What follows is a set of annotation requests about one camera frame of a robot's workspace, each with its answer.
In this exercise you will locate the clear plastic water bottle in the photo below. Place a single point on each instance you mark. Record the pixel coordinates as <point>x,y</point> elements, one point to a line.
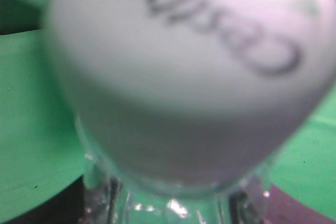
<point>182,106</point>

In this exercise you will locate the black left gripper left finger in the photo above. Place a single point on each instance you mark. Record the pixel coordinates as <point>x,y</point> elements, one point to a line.
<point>66,207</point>

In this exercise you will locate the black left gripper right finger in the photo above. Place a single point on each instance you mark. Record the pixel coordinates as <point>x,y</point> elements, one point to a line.
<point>283,209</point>

